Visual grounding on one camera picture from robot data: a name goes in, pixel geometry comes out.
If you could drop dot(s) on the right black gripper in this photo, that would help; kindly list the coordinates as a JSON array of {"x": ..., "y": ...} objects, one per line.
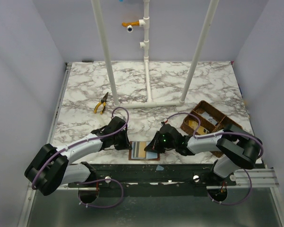
[{"x": 156, "y": 142}]

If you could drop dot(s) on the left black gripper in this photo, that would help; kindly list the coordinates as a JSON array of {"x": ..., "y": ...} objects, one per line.
[{"x": 122, "y": 139}]

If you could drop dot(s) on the brown leather card holder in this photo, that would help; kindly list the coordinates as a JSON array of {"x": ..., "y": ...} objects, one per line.
[{"x": 141, "y": 145}]

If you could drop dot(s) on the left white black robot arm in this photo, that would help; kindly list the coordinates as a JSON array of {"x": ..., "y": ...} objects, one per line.
[{"x": 54, "y": 166}]

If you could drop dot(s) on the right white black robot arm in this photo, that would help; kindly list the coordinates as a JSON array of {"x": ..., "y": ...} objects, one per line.
[{"x": 240, "y": 149}]

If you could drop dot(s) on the grey card in tray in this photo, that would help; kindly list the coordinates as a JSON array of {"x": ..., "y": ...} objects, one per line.
[{"x": 209, "y": 118}]

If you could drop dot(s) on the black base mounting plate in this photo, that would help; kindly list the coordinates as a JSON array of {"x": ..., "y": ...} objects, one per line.
[{"x": 150, "y": 180}]

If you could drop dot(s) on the brown woven divided tray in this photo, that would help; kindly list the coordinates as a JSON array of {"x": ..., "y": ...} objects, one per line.
[{"x": 190, "y": 123}]

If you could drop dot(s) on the blue white small ball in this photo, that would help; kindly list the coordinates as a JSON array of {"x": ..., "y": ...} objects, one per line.
[{"x": 129, "y": 28}]

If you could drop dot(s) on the orange pipe hook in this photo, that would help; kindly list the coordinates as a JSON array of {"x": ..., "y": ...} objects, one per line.
[{"x": 139, "y": 23}]

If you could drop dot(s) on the yellow handled pliers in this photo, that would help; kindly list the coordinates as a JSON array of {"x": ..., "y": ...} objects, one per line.
[{"x": 102, "y": 103}]

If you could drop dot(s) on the aluminium rail frame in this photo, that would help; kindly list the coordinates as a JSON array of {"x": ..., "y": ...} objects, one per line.
[{"x": 30, "y": 194}]

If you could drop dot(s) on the white PVC pipe frame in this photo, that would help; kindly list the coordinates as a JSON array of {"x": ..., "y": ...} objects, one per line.
[{"x": 145, "y": 44}]

